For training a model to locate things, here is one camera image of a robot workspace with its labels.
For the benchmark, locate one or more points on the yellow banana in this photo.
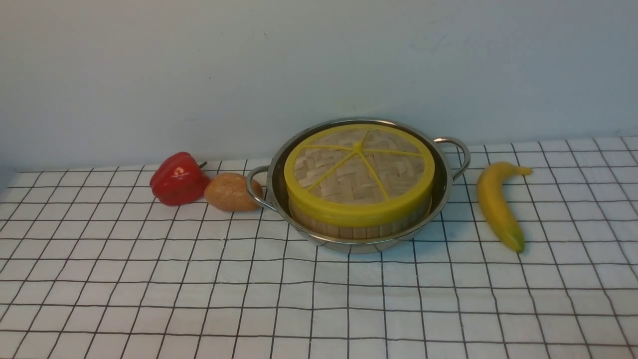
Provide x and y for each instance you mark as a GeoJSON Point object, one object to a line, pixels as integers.
{"type": "Point", "coordinates": [499, 216]}

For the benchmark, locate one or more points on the woven bamboo steamer lid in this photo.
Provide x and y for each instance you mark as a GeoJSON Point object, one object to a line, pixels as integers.
{"type": "Point", "coordinates": [359, 175]}

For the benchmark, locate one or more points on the brown potato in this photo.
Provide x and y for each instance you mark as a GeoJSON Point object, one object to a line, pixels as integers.
{"type": "Point", "coordinates": [228, 192]}

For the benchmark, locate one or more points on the white checkered tablecloth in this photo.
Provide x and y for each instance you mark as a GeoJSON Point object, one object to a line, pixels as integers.
{"type": "Point", "coordinates": [93, 267]}

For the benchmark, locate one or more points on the red bell pepper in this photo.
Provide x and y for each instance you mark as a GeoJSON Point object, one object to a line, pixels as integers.
{"type": "Point", "coordinates": [179, 180]}

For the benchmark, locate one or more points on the yellow-rimmed bamboo steamer basket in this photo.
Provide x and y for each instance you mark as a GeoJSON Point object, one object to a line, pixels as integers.
{"type": "Point", "coordinates": [367, 232]}

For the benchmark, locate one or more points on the stainless steel pot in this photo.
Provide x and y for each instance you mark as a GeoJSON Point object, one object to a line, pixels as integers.
{"type": "Point", "coordinates": [266, 185]}

